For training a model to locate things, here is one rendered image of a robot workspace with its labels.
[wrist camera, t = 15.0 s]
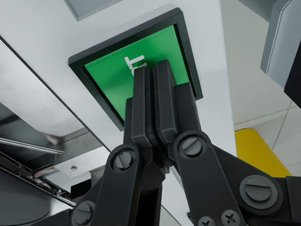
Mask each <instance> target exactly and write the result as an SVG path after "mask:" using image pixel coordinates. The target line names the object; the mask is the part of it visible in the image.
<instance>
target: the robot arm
mask: <svg viewBox="0 0 301 226"><path fill-rule="evenodd" d="M172 166H174V167H175V169H176V171H177V172H178V174H179V176H180V177H181V181H182V184H183V188H184V191H185V195H186V199H187V202H188V206H189V210H190V213H191V217H192V220H193V225H194V226H247V225H249V226H301V177H297V176H286V177H285V178H279V177H271V176H270V175H269V174H267V173H265V172H263V171H261V170H259V169H258V168H256V167H254V166H252V165H250V164H248V163H247V162H245V161H243V160H241V159H239V158H237V157H235V156H234V155H232V154H230V153H228V152H226V151H224V150H223V149H220V148H219V147H217V146H215V145H213V144H212V143H211V140H210V138H209V137H208V135H207V134H206V133H204V132H203V131H202V129H201V125H200V120H199V116H198V110H197V106H196V102H195V97H194V93H193V90H192V87H191V83H190V82H187V83H183V84H179V85H177V83H176V80H175V77H174V74H173V72H172V69H171V66H170V63H169V60H168V59H166V60H163V61H159V62H157V63H156V66H153V72H152V70H151V68H147V67H146V66H142V67H139V68H136V69H134V75H133V97H130V98H127V100H126V105H125V123H124V137H123V144H121V145H119V146H117V147H116V148H114V149H113V150H112V151H111V153H110V154H109V156H108V158H107V162H106V166H105V169H104V173H103V176H102V177H101V178H100V179H99V180H98V181H97V182H96V183H95V185H94V186H93V187H92V188H91V189H90V190H89V191H88V192H87V193H86V194H85V195H84V196H83V197H82V198H81V200H80V201H79V202H78V203H77V204H76V205H75V207H74V208H73V209H70V208H68V209H66V210H64V211H61V212H59V213H56V214H54V215H52V216H49V217H47V218H45V219H42V220H40V221H38V222H35V223H33V224H32V225H30V226H159V222H160V211H161V200H162V190H163V185H162V182H163V181H164V180H165V178H166V175H165V174H169V173H170V168H169V167H172Z"/></svg>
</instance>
